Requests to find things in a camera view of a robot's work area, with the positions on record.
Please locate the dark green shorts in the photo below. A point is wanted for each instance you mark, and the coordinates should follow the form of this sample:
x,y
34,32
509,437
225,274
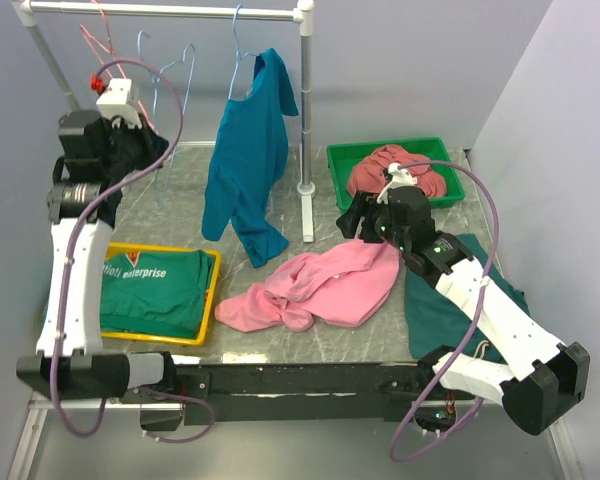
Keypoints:
x,y
434,321

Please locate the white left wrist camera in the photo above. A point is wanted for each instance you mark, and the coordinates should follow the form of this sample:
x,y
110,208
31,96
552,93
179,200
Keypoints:
x,y
117,100

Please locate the aluminium frame rail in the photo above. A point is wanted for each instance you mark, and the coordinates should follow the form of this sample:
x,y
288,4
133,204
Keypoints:
x,y
488,448

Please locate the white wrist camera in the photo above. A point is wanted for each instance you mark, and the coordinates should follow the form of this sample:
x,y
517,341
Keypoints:
x,y
117,100
396,176

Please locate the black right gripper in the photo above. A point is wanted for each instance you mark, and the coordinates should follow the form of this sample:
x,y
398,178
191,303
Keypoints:
x,y
364,205

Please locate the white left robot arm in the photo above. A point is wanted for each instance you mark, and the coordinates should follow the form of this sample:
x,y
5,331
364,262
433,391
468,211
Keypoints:
x,y
69,362

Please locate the yellow plastic tray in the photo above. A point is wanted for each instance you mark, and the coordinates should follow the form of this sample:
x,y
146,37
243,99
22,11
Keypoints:
x,y
116,248

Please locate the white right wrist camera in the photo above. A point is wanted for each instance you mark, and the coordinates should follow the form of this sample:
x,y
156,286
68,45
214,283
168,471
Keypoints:
x,y
396,176

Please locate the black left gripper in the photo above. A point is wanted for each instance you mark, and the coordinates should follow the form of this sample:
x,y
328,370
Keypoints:
x,y
145,139

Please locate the green plastic tray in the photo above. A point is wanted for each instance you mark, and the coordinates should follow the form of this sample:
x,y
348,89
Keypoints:
x,y
342,158

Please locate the dusty red shirt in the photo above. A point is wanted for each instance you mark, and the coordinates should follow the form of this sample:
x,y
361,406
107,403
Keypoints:
x,y
368,175

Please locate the blue t shirt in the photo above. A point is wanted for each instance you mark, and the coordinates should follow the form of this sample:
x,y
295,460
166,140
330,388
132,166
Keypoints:
x,y
250,156

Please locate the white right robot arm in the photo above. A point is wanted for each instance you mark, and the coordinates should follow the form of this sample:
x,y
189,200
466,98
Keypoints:
x,y
541,377

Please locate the silver clothes rack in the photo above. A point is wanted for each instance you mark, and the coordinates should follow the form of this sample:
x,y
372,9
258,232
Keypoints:
x,y
302,15

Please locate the green printed t shirt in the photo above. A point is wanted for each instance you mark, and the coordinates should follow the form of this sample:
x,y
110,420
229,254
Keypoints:
x,y
155,292

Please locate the pink t shirt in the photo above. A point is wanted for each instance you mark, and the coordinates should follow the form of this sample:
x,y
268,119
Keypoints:
x,y
344,286

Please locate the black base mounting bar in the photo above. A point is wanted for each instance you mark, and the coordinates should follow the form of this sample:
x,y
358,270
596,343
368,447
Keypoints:
x,y
319,391

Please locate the blue hanger with shirt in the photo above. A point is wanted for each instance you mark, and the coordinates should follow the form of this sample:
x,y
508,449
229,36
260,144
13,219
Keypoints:
x,y
239,55

